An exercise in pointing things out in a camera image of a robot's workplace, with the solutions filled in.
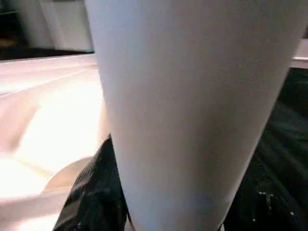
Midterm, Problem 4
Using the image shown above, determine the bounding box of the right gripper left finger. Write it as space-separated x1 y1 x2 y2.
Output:
52 136 129 231

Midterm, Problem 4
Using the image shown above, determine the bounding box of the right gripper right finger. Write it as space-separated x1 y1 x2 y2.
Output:
222 144 308 231

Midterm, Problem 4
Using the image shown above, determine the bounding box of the white plastic table top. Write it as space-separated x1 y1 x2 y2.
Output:
0 53 114 231

